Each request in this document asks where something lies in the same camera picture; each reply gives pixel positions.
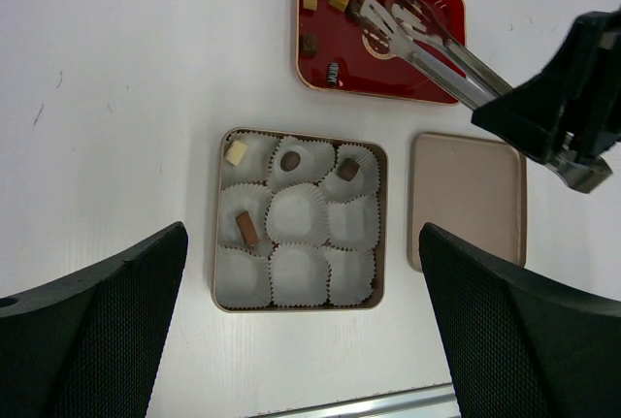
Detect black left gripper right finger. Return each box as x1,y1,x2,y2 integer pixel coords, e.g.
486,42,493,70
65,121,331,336
419,223,620,417

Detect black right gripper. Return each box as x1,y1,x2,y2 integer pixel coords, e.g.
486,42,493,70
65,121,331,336
471,10,620,165

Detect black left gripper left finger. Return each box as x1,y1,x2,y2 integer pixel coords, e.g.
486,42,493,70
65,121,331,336
1,222,188,417

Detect metal serving tongs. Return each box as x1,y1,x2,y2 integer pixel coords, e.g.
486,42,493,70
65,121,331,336
360,0,612,194

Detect brown bar chocolate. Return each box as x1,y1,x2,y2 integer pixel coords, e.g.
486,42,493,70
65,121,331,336
236,210,260,247

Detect dark square chocolate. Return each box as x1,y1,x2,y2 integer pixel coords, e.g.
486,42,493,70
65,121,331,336
337,157,360,182

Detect white square chocolate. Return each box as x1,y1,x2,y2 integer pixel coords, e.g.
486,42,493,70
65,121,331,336
224,140,248,167

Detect round dark chocolate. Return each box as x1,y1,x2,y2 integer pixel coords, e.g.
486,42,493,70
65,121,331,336
279,150,301,173

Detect red chocolate tray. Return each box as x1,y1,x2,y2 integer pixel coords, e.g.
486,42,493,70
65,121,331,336
294,0,466,106

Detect striped dark chocolate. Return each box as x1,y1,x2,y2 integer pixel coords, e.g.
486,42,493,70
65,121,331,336
326,61,340,87

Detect dark brown cube chocolate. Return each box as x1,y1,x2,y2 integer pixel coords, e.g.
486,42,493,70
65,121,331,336
299,33,319,57

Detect gold tin lid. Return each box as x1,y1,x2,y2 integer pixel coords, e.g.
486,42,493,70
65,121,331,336
408,132,528,272

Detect gold tin box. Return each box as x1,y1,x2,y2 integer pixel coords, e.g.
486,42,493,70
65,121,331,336
211,127,388,313

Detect aluminium mounting rail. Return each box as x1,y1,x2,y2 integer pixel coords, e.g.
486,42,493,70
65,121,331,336
256,383,461,417

